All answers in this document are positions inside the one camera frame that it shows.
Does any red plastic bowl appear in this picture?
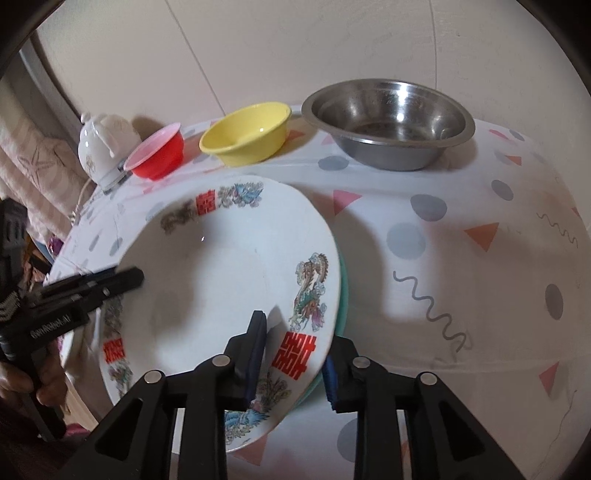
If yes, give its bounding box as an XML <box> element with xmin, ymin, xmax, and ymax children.
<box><xmin>123</xmin><ymin>122</ymin><xmax>185</xmax><ymax>181</ymax></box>

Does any large white decorated plate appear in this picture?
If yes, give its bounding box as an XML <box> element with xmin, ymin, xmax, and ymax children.
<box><xmin>95</xmin><ymin>175</ymin><xmax>341</xmax><ymax>455</ymax></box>

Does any teal plate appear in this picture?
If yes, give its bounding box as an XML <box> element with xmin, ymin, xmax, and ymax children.
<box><xmin>293</xmin><ymin>256</ymin><xmax>348</xmax><ymax>409</ymax></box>

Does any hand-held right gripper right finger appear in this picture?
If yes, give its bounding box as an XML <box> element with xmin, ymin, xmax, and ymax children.
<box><xmin>322</xmin><ymin>337</ymin><xmax>527</xmax><ymax>480</ymax></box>

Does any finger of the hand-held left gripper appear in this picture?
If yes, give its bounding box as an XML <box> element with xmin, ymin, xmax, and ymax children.
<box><xmin>41</xmin><ymin>270</ymin><xmax>118</xmax><ymax>292</ymax></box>
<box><xmin>28</xmin><ymin>267</ymin><xmax>145</xmax><ymax>319</ymax></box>

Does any stainless steel bowl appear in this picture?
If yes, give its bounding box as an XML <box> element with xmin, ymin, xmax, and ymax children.
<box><xmin>301</xmin><ymin>79</ymin><xmax>476</xmax><ymax>171</ymax></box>

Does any yellow plastic bowl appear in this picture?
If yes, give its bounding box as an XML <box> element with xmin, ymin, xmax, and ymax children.
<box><xmin>199</xmin><ymin>102</ymin><xmax>293</xmax><ymax>167</ymax></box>

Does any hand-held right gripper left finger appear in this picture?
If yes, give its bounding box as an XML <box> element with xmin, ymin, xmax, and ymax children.
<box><xmin>58</xmin><ymin>311</ymin><xmax>269</xmax><ymax>480</ymax></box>

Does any pink starfish print cloth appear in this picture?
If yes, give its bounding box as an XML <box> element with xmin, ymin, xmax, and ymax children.
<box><xmin>0</xmin><ymin>111</ymin><xmax>93</xmax><ymax>241</ymax></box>

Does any person's left hand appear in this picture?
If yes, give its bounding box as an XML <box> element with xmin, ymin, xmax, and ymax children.
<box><xmin>0</xmin><ymin>342</ymin><xmax>63</xmax><ymax>409</ymax></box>

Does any white electric kettle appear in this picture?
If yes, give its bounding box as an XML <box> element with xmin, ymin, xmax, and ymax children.
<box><xmin>76</xmin><ymin>112</ymin><xmax>141</xmax><ymax>192</ymax></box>

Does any white patterned tablecloth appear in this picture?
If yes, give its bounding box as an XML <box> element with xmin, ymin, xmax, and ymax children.
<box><xmin>44</xmin><ymin>117</ymin><xmax>591</xmax><ymax>480</ymax></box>

